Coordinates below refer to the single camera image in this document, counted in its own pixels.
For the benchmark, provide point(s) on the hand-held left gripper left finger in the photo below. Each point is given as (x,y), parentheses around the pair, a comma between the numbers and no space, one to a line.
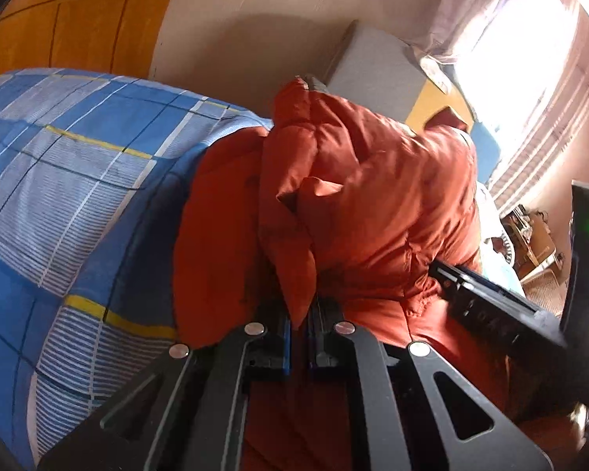
(285,348)

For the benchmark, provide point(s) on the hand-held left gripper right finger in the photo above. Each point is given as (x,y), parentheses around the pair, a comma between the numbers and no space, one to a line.
(315,346)

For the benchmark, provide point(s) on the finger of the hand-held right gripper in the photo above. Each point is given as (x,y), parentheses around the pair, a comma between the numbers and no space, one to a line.
(491,304)

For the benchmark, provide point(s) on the orange puffer jacket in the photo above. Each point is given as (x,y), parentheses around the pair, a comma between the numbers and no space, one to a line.
(373,181)

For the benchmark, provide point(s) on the grey-trimmed white blanket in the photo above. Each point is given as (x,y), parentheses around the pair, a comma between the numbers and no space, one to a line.
(504,249)

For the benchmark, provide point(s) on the wooden side table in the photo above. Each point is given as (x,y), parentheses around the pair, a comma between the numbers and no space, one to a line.
(537,243)

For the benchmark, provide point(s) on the cluttered wooden desk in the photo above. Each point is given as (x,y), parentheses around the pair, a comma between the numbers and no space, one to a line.
(515,223)

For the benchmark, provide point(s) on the white printed pillow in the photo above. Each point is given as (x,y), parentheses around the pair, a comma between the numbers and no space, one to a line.
(488,216)

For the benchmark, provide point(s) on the pale cloth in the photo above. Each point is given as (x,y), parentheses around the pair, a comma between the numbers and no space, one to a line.
(437,71)

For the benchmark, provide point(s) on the grey pillow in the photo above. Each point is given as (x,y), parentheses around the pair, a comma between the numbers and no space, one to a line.
(373,68)

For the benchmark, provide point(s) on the blue plaid bed sheet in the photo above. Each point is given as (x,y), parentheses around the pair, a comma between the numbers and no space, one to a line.
(78,181)

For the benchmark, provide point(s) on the brown wooden wardrobe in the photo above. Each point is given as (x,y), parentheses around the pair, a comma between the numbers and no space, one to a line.
(78,19)

